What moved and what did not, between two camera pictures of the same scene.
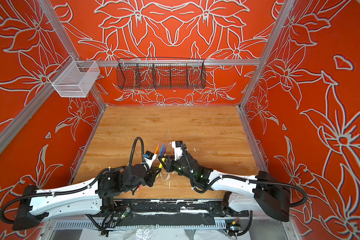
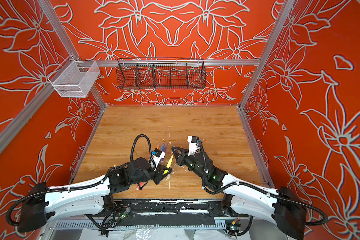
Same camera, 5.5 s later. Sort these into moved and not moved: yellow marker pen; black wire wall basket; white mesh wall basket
Moved: yellow marker pen
Not moved: black wire wall basket; white mesh wall basket
